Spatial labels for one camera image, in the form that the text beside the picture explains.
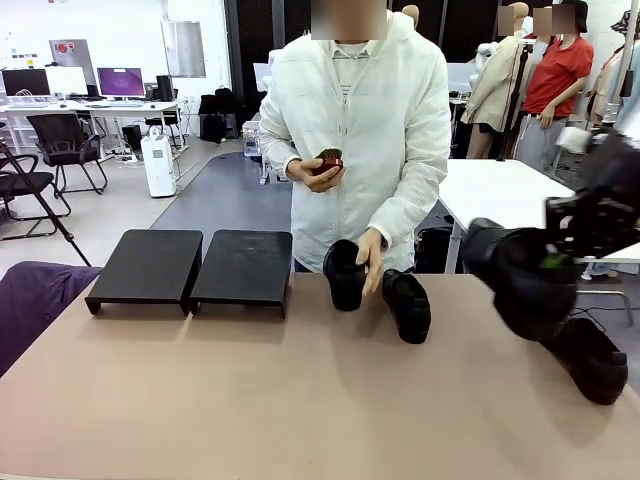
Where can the white screen monitor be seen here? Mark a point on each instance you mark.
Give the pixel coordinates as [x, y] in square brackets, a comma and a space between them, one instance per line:
[67, 80]

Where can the black bags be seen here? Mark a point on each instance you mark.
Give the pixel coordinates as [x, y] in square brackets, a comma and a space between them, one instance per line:
[217, 115]

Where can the white air purifier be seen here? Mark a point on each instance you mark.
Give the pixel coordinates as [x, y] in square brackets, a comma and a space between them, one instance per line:
[159, 170]

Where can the black mesh office chair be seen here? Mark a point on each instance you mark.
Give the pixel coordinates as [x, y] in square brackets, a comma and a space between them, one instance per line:
[60, 132]
[25, 182]

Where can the person in white jacket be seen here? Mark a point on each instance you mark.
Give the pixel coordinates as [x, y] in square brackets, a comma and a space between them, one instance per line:
[360, 125]

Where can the black bin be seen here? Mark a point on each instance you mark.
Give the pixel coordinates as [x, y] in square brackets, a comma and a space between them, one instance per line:
[434, 250]

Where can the purple screen monitor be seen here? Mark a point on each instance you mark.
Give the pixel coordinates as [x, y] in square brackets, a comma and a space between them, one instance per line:
[120, 82]

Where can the grey board with red logo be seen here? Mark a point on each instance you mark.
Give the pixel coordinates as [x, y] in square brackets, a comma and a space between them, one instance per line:
[75, 52]

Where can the white work table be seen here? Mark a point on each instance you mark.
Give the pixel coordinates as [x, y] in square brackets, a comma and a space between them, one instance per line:
[500, 195]

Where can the small white background robot arm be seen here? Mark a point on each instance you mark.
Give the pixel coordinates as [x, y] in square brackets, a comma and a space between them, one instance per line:
[487, 52]

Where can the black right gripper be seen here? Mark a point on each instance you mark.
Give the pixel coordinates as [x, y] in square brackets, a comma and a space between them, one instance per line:
[600, 222]

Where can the black computer tower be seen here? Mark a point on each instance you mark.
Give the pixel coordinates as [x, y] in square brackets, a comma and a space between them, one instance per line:
[165, 87]

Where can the white-sleeved right forearm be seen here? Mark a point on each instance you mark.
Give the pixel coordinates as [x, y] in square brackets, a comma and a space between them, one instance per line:
[277, 150]

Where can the bare mannequin head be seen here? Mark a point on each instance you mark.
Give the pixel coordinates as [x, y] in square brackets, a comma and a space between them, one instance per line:
[411, 15]

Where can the black metal shoe stand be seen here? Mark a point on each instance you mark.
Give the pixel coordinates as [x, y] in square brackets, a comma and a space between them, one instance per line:
[145, 265]
[245, 265]

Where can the red shoe brush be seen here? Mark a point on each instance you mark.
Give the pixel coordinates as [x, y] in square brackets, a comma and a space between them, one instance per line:
[330, 162]

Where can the black hat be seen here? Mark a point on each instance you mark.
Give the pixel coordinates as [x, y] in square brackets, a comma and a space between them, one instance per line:
[627, 22]

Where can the silver wall panel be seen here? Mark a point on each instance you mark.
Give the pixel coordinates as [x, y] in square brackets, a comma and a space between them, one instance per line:
[183, 50]

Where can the person in red shirt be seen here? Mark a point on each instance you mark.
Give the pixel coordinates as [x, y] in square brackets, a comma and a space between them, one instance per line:
[555, 75]

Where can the beige hanging garment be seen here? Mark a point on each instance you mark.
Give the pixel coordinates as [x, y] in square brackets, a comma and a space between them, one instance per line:
[602, 85]

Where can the white-sleeved left forearm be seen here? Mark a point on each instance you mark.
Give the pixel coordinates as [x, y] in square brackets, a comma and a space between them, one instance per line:
[410, 195]

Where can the person's left hand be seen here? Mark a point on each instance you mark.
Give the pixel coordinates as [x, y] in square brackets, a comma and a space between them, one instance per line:
[375, 255]

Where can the person's right hand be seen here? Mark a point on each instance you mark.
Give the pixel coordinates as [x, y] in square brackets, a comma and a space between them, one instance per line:
[305, 172]

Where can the long white desk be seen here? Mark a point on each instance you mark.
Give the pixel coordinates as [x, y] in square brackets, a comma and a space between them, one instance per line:
[165, 105]

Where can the mannequin in beige coat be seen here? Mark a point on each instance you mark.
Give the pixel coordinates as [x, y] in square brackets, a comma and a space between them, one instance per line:
[492, 90]

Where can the computer case with coloured lights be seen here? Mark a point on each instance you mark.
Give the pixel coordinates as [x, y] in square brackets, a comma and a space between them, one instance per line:
[251, 140]

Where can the black screen monitor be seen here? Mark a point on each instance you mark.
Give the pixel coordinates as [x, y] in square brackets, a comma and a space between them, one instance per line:
[25, 82]

